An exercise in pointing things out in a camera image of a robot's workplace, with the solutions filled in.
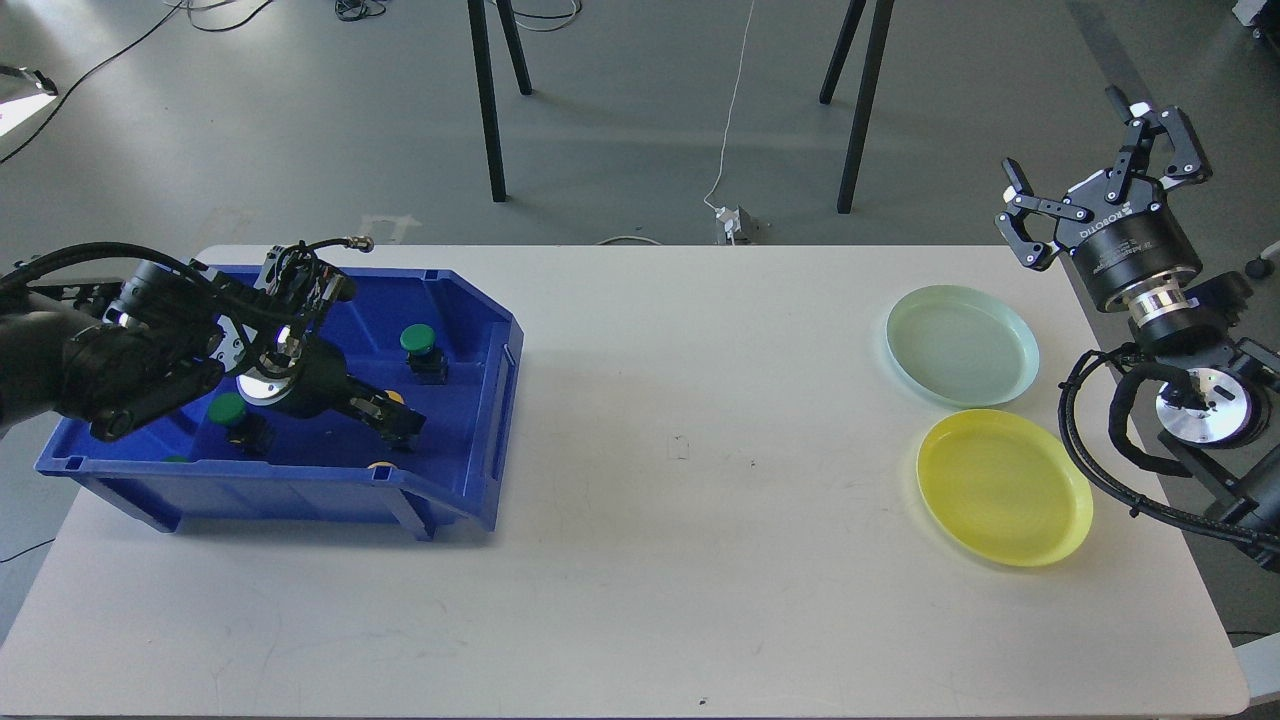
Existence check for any black stand leg inner right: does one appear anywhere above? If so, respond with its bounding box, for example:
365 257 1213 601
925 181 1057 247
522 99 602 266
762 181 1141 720
818 0 867 105

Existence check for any white cable on floor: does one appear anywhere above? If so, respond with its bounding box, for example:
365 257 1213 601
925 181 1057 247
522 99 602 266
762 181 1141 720
703 0 756 211

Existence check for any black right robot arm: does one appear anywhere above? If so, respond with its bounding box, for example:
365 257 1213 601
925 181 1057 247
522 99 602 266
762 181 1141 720
995 86 1279 571

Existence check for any green push button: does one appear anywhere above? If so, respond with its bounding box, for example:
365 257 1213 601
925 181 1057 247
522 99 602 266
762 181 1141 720
206 392 274 457
399 323 449 386

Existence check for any white power adapter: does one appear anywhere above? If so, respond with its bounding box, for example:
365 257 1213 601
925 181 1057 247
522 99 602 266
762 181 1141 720
714 206 760 246

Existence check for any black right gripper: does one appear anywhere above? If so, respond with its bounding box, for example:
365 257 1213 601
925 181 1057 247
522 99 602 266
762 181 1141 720
995 85 1213 313

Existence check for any light green plate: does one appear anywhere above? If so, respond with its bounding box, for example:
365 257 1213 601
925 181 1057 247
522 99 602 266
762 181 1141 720
884 284 1041 409

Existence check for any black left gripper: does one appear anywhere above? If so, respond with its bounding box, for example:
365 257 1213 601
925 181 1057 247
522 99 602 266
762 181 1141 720
238 345 426 451

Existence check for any black chair caster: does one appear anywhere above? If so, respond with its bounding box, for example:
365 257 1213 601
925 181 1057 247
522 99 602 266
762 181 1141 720
1244 256 1276 281

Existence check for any black stand leg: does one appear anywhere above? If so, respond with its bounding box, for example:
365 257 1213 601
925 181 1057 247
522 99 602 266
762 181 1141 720
836 1 895 215
466 1 508 202
818 0 867 105
494 0 534 97

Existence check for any yellow plate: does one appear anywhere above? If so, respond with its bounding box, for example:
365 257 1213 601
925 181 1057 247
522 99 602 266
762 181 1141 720
915 409 1094 568

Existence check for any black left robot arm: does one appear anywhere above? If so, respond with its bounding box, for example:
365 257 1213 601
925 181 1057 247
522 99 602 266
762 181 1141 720
1 242 425 454

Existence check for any black stand leg inner left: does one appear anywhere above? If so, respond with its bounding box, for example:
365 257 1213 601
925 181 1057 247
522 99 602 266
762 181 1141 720
494 0 534 97

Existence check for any blue plastic bin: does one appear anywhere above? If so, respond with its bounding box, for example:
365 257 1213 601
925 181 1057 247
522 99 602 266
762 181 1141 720
35 268 524 541

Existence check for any black cable on floor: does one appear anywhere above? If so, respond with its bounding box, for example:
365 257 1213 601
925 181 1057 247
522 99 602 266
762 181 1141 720
0 0 191 167

